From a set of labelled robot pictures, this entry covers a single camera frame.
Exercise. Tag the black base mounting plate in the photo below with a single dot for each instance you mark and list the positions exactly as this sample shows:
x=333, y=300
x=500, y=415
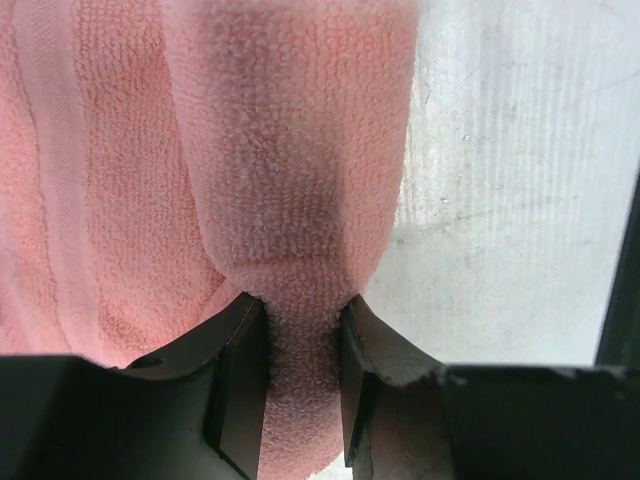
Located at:
x=619, y=341

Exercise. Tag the pink towel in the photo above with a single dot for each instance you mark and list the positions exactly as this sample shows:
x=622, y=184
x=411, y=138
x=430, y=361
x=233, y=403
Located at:
x=159, y=158

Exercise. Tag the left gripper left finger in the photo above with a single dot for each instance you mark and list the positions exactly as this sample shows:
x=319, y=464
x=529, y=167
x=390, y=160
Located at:
x=192, y=409

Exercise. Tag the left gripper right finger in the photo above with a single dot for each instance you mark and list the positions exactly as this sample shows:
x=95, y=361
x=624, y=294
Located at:
x=406, y=415

